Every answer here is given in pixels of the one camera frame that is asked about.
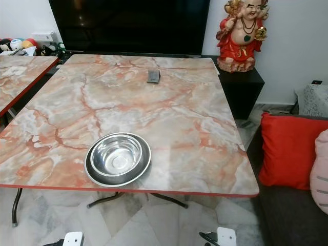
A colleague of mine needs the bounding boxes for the dark metal table leg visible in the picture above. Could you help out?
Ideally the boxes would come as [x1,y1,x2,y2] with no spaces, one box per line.
[11,188,24,228]

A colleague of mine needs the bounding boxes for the dark metal table foot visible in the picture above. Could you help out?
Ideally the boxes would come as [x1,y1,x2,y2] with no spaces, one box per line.
[87,192,127,209]
[148,192,190,209]

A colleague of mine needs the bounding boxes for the dark grey sofa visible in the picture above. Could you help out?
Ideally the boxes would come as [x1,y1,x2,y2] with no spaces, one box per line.
[247,115,328,246]

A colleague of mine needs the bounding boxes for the dark round metal plate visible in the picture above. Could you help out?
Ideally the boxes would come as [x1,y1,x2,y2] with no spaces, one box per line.
[84,132,153,188]

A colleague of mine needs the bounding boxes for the stainless steel bowl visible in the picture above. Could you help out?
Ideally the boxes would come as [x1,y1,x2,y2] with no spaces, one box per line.
[90,134,146,178]

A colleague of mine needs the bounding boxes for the red cushion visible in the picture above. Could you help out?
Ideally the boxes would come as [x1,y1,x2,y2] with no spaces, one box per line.
[258,112,328,191]

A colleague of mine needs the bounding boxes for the pink plush pillow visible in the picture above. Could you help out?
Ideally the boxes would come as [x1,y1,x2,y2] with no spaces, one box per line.
[310,143,328,215]

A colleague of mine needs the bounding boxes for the small grey rectangular box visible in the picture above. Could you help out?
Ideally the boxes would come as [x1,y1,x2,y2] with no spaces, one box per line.
[146,69,161,84]

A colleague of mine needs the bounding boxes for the grey patterned pillow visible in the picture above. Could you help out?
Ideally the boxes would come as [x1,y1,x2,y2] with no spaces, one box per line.
[294,83,328,118]

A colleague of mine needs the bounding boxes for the red laughing buddha statue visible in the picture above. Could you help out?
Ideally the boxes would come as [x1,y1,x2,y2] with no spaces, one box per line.
[216,0,270,73]

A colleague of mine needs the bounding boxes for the red orange plush toy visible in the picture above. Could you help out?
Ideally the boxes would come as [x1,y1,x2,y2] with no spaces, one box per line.
[22,38,38,50]

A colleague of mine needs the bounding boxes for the white and blue plush toy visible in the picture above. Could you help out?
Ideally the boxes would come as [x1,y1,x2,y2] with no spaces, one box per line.
[10,38,24,51]

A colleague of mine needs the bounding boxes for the black plush toy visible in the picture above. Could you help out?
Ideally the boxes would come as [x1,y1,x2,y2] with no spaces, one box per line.
[0,38,12,52]

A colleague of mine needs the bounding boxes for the black flat screen television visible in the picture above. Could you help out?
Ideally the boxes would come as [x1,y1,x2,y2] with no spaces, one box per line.
[49,0,211,56]

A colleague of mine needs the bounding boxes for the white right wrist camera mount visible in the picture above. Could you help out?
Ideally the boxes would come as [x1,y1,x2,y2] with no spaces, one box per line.
[216,227,238,246]

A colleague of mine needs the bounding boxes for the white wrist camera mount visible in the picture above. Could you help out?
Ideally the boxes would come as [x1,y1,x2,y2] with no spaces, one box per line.
[216,227,238,246]
[62,231,85,246]

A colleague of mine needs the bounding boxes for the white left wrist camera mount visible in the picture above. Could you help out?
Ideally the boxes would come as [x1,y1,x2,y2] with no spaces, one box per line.
[62,231,85,246]

